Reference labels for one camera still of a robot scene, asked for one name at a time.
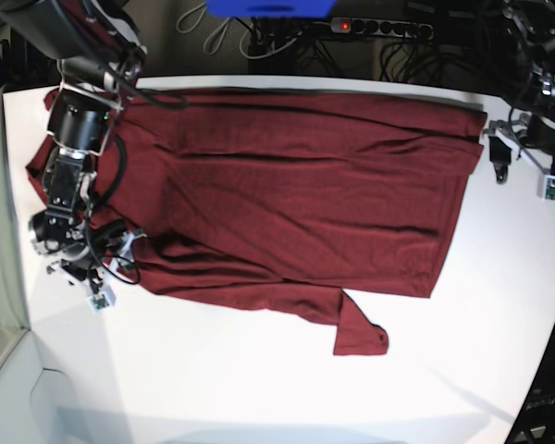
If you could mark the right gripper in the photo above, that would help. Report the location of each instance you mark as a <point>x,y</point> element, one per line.
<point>93,264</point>

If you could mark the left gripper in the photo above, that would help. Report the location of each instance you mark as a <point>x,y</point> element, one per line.
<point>530,139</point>

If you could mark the dark red t-shirt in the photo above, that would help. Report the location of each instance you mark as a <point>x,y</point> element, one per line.
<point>286,202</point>

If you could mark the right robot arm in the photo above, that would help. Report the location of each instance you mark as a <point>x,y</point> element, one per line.
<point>99,55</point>

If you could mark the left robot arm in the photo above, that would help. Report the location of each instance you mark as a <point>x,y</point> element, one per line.
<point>516,40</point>

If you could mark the black power strip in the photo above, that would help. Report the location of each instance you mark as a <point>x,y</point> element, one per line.
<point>370,27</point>

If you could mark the blue box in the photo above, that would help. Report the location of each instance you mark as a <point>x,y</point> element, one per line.
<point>270,8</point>

